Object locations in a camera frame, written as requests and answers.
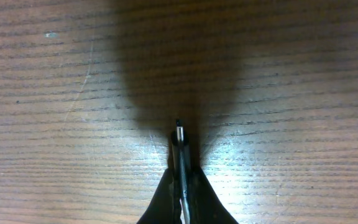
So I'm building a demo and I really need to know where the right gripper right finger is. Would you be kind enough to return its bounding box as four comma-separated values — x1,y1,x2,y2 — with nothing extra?
188,167,238,224

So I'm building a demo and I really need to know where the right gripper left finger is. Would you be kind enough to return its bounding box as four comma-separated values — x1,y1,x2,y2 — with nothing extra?
137,169,181,224

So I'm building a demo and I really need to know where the black charger cable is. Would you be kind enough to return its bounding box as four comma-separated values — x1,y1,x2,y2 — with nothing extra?
170,119,192,224

